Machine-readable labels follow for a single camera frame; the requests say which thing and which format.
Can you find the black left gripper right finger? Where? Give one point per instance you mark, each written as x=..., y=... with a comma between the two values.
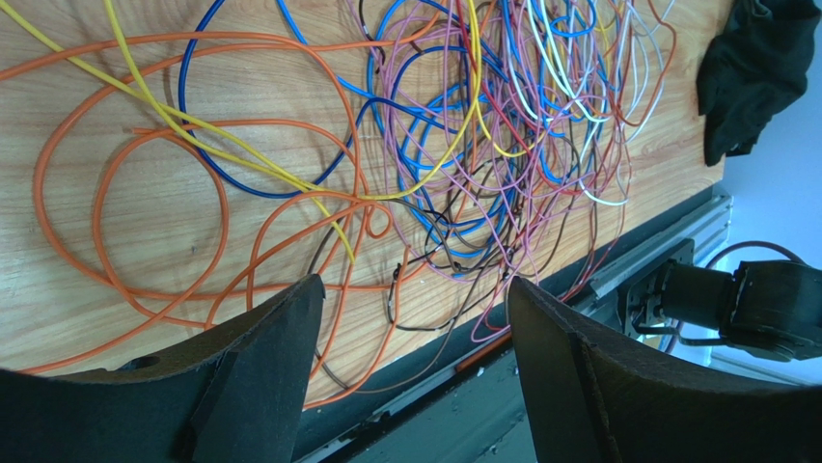
x=595, y=395

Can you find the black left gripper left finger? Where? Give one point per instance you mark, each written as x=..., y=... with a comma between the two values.
x=233, y=393

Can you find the black cloth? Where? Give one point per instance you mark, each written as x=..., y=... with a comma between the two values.
x=752, y=71

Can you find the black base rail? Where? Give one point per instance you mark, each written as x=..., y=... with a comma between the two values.
x=450, y=402

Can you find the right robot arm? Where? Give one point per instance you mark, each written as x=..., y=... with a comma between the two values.
x=770, y=309

